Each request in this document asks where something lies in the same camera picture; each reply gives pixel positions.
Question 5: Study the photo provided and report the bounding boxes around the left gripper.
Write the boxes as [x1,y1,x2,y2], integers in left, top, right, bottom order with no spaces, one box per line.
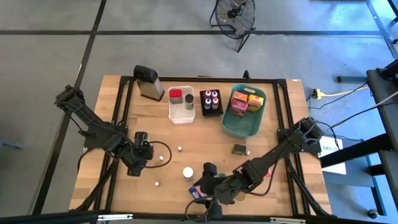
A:
[119,141,155,177]

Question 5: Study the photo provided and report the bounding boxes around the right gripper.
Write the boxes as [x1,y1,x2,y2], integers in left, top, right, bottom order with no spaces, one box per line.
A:
[198,177,234,220]

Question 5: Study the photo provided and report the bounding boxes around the blue Frosted Flakes cereal box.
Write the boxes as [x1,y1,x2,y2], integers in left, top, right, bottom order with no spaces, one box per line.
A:
[188,185,206,200]

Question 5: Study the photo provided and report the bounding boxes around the white-lidded spice jar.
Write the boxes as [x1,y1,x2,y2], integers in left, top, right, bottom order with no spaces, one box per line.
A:
[182,166,195,181]

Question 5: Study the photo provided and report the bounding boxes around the smoked paprika tin red lid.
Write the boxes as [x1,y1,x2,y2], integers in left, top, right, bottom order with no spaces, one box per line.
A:
[169,89,183,105]

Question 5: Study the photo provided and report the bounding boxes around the black-lidded herb jar green label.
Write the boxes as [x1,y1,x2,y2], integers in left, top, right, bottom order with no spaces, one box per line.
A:
[184,93,195,110]

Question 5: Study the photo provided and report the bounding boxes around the pink Raisin Bran cereal box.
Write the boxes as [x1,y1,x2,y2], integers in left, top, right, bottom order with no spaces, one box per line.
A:
[229,102,249,118]

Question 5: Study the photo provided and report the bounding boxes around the yellow Corn Pops cereal box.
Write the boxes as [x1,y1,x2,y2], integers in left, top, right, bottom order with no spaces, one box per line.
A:
[247,94,265,113]

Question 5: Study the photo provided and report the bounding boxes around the orange cereal box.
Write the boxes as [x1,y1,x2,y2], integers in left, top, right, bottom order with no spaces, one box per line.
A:
[230,90,249,106]

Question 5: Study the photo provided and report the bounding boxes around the white plastic bin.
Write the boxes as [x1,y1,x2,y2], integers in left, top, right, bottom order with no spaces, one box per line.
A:
[167,85,196,124]

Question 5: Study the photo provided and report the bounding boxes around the dark rectangular box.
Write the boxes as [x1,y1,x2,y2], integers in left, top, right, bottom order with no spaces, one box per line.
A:
[231,143,248,156]

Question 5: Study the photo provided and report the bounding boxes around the black slotted plastic basket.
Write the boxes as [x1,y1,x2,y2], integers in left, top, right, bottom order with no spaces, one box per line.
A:
[199,89,224,118]

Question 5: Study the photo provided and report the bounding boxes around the teal plastic bin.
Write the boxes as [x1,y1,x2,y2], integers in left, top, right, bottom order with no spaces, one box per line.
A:
[221,83,267,140]

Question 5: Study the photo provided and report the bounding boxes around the black overhead crossbar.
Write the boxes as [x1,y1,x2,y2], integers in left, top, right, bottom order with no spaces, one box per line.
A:
[0,208,398,224]

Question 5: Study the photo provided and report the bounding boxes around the white paper sign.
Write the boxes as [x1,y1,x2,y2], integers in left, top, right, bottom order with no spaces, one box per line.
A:
[318,136,348,175]

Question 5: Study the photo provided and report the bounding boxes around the black floor fan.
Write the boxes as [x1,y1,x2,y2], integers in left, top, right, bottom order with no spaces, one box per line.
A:
[208,0,256,53]

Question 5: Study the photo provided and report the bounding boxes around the grey metal floor bar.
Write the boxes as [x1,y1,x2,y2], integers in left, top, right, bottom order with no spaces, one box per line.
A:
[336,75,368,84]

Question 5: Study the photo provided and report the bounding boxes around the black workbench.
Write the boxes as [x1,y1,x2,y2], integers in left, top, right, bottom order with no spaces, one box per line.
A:
[319,58,398,187]

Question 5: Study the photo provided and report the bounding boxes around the right gripper black cable loop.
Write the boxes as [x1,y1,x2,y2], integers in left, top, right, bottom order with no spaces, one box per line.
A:
[185,198,215,222]

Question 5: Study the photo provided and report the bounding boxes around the gripper black cable loop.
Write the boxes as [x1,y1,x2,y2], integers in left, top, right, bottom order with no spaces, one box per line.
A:
[185,198,215,222]
[146,141,173,169]

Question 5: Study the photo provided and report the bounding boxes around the left gripper black cable loop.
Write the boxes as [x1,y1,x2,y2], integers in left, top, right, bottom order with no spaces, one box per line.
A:
[146,141,173,169]

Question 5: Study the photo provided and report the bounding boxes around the metal box grater black handle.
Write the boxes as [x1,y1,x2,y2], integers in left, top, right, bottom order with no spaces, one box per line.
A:
[132,64,165,102]

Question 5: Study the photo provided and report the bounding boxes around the black aluminium table frame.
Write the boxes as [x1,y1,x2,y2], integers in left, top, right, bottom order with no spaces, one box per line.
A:
[74,75,330,217]

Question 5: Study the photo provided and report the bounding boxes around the blue-grey metal cart frame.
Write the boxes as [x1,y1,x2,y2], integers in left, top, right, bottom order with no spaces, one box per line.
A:
[323,155,388,217]

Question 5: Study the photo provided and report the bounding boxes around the yellow extension cable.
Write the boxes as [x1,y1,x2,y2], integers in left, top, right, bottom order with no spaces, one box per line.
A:
[320,86,371,96]

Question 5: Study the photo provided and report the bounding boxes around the thin black floor cable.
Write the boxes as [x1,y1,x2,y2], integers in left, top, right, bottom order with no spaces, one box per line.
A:
[306,82,370,110]

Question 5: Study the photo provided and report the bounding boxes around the thick black floor cable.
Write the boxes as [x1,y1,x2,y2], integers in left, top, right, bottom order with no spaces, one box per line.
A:
[329,101,398,129]

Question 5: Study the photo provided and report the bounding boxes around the grey floor cable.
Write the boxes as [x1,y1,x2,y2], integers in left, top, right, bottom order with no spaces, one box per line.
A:
[368,92,398,109]

